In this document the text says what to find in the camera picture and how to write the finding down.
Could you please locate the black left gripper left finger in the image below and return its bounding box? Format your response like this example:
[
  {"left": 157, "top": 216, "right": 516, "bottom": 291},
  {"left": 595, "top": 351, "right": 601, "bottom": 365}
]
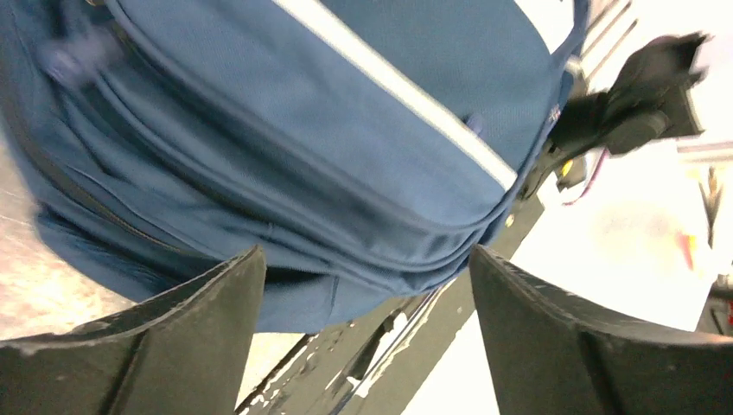
[{"left": 1, "top": 247, "right": 265, "bottom": 414}]

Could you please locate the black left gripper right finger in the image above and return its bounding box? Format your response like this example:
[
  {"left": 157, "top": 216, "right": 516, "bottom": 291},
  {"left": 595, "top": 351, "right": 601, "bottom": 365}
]
[{"left": 469, "top": 246, "right": 732, "bottom": 414}]

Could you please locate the navy blue student backpack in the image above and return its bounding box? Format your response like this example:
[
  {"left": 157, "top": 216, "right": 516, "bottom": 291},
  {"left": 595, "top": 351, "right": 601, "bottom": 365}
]
[{"left": 1, "top": 1, "right": 590, "bottom": 333}]

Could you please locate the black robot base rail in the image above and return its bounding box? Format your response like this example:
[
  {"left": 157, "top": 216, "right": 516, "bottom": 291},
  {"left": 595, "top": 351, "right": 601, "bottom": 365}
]
[{"left": 236, "top": 33, "right": 705, "bottom": 414}]

